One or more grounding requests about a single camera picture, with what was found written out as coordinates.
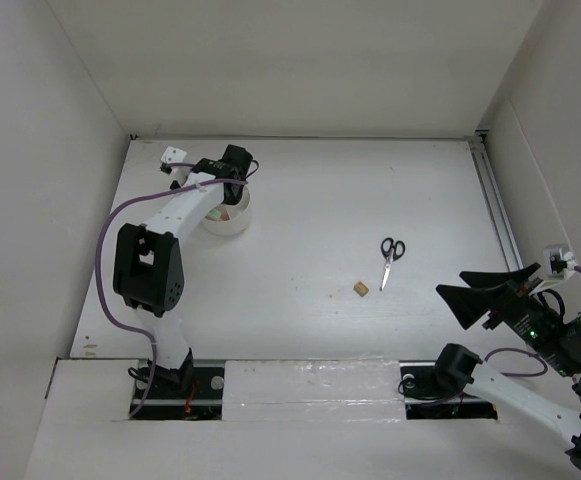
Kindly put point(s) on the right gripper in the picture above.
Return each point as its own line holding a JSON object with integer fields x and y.
{"x": 467, "y": 303}

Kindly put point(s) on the green highlighter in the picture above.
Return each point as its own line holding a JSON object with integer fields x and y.
{"x": 215, "y": 215}

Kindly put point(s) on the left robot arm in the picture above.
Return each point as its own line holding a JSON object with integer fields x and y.
{"x": 148, "y": 269}

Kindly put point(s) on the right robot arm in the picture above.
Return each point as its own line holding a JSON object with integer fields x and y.
{"x": 458, "y": 370}

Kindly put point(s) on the white round divided container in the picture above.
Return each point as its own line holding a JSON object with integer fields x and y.
{"x": 236, "y": 218}

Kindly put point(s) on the small yellow eraser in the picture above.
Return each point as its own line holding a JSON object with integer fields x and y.
{"x": 361, "y": 289}

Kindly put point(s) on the white front panel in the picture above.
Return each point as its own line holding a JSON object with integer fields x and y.
{"x": 313, "y": 391}

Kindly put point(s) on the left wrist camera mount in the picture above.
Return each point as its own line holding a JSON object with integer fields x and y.
{"x": 174, "y": 164}

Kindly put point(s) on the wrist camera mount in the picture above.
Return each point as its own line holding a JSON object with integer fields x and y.
{"x": 174, "y": 164}
{"x": 558, "y": 265}

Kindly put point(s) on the aluminium rail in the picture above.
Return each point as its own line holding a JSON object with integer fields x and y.
{"x": 493, "y": 200}

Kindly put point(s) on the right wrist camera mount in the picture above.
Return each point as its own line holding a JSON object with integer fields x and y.
{"x": 558, "y": 265}

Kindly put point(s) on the black handled scissors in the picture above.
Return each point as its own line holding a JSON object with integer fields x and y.
{"x": 392, "y": 250}

